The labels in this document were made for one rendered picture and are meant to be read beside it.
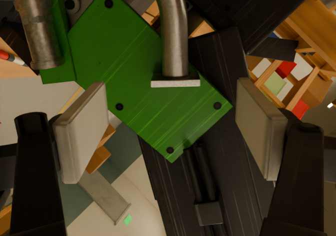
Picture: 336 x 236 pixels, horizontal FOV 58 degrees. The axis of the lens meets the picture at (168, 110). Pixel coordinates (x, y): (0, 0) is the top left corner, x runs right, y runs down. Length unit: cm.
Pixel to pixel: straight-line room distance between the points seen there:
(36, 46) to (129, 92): 12
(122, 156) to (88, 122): 1058
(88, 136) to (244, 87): 9
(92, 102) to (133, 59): 21
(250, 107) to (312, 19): 101
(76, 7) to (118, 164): 1055
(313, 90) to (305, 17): 331
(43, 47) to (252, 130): 26
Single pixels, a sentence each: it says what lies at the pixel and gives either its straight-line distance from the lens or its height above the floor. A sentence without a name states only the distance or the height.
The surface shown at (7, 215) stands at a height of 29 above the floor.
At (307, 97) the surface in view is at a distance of 441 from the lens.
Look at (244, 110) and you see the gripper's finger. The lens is 18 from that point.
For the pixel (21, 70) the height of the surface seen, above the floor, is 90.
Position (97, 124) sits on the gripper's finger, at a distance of 17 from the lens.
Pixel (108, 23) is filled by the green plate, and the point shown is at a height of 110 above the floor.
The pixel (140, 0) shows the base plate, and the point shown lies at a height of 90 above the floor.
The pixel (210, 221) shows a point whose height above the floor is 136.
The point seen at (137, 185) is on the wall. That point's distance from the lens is 1093.
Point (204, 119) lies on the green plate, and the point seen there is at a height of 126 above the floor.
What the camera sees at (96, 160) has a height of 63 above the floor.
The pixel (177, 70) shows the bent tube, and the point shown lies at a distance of 34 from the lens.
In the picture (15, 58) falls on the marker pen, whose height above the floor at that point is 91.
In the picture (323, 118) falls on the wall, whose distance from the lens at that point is 984.
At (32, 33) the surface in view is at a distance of 36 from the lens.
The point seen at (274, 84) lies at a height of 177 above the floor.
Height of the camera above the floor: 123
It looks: 2 degrees down
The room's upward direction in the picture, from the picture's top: 136 degrees clockwise
